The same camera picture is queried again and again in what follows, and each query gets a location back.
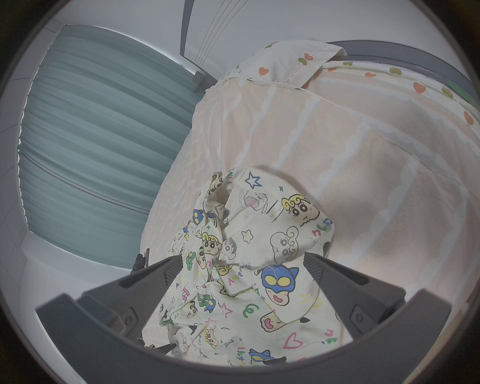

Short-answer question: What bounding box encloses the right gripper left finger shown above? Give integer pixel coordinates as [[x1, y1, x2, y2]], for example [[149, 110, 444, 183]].
[[79, 255, 185, 340]]

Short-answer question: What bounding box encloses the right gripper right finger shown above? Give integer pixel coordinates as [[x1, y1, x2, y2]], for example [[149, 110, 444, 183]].
[[303, 252, 406, 337]]

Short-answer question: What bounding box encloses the white printed pyjama top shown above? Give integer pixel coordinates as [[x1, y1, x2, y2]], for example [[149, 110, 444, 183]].
[[144, 167, 355, 370]]

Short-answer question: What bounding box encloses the pile of clothes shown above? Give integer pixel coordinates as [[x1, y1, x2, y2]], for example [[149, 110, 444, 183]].
[[131, 248, 151, 271]]

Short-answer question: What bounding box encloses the blue-green curtain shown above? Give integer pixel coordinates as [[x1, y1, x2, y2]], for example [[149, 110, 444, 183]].
[[20, 24, 205, 211], [18, 149, 158, 235]]

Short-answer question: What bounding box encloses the bed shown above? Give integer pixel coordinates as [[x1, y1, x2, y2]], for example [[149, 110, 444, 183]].
[[139, 0, 480, 344]]

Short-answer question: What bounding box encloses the white printed pillow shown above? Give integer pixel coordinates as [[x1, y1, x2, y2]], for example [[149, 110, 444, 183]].
[[221, 41, 347, 89]]

